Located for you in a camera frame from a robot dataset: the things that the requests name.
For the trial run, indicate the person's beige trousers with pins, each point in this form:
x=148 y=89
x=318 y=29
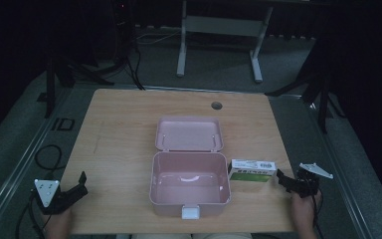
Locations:
x=192 y=236

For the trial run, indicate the white metal desk frame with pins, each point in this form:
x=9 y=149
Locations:
x=224 y=26

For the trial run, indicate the dark computer tower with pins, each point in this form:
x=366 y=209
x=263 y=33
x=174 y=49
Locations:
x=122 y=30

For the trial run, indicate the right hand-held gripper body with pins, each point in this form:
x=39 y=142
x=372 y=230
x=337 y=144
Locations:
x=306 y=186

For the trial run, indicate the person's left hand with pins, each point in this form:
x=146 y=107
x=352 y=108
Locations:
x=58 y=220

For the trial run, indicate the black tripod stand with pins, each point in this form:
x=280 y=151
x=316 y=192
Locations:
x=66 y=74
x=315 y=89

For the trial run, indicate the pink plastic storage box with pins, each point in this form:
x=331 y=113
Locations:
x=189 y=179

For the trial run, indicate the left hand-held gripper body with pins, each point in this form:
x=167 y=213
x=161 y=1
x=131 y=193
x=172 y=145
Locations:
x=46 y=192

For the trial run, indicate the white and green medicine box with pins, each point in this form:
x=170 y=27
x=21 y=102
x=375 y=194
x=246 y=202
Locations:
x=252 y=170

